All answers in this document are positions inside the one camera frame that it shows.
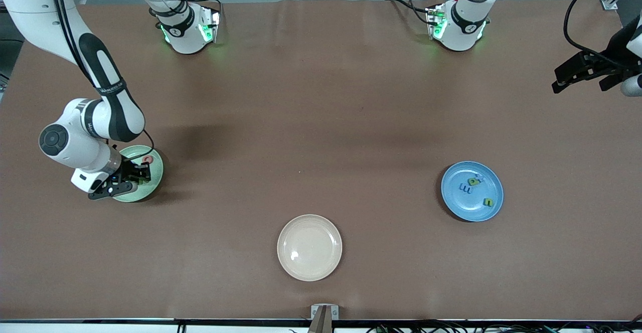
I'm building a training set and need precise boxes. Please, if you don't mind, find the black left base cable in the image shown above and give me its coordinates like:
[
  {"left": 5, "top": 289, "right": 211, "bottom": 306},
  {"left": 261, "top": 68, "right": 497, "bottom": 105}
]
[{"left": 385, "top": 0, "right": 434, "bottom": 25}]

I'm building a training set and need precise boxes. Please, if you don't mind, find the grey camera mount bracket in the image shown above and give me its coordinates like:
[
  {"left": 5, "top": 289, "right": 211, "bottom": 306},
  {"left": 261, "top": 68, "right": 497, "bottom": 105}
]
[{"left": 310, "top": 304, "right": 340, "bottom": 320}]

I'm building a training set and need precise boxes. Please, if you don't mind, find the brown table cover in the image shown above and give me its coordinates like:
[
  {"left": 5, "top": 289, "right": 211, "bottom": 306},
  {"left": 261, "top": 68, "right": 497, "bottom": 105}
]
[{"left": 0, "top": 0, "right": 642, "bottom": 321}]

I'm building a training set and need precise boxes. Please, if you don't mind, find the tan camera pole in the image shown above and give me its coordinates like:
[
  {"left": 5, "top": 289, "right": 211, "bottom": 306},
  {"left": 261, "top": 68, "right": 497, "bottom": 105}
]
[{"left": 307, "top": 307, "right": 334, "bottom": 333}]

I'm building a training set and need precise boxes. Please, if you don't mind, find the beige plate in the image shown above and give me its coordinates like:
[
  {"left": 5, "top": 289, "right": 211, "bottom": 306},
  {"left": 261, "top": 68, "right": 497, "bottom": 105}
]
[{"left": 277, "top": 214, "right": 343, "bottom": 282}]

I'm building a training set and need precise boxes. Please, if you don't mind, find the black table edge strip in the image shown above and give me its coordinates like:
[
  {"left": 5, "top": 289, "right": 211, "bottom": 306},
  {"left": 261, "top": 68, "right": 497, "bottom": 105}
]
[{"left": 0, "top": 317, "right": 642, "bottom": 324}]

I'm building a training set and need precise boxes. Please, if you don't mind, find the black base cable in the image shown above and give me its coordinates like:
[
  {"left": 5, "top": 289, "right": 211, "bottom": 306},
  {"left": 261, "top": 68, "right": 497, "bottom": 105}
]
[
  {"left": 188, "top": 0, "right": 224, "bottom": 13},
  {"left": 385, "top": 0, "right": 434, "bottom": 25}
]

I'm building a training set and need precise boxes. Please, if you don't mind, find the black right base cable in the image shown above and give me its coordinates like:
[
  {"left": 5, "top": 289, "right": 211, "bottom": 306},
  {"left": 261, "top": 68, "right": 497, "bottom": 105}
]
[{"left": 188, "top": 0, "right": 224, "bottom": 13}]

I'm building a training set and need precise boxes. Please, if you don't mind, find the green plate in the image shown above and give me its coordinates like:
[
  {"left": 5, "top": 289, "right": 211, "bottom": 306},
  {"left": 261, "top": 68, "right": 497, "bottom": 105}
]
[{"left": 111, "top": 145, "right": 165, "bottom": 203}]

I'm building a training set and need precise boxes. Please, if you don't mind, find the blue plate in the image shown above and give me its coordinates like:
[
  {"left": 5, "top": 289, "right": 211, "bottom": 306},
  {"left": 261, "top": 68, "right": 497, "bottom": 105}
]
[{"left": 441, "top": 160, "right": 504, "bottom": 222}]

